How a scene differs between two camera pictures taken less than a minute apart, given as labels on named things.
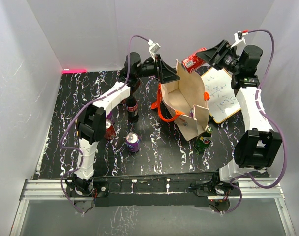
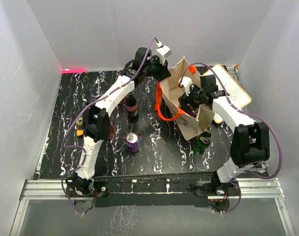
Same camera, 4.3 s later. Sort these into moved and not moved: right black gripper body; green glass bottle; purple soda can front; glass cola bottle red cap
Moved: right black gripper body
Not moved: purple soda can front; green glass bottle; glass cola bottle red cap
